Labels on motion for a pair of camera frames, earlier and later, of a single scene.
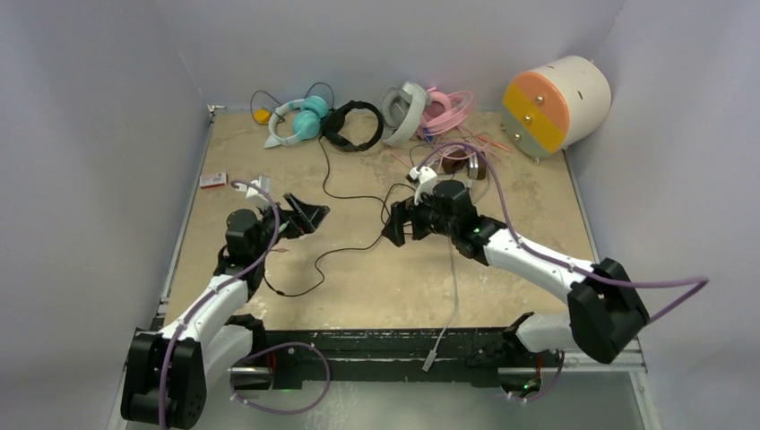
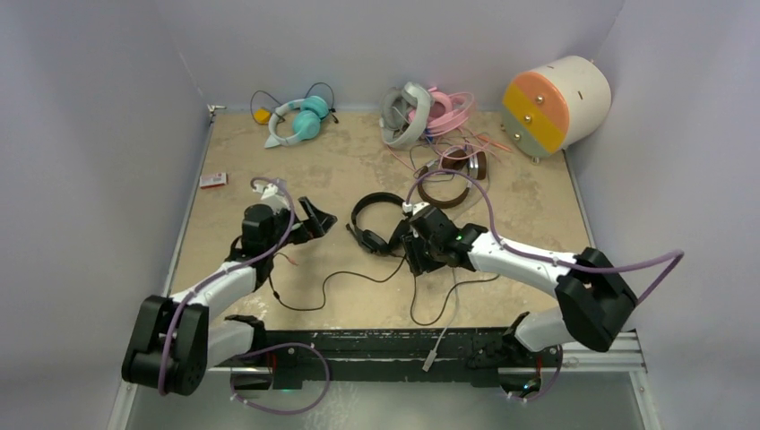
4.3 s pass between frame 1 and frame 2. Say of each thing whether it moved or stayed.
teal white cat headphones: stayed
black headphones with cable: moved
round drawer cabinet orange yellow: stayed
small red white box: stayed
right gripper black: moved
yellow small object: stayed
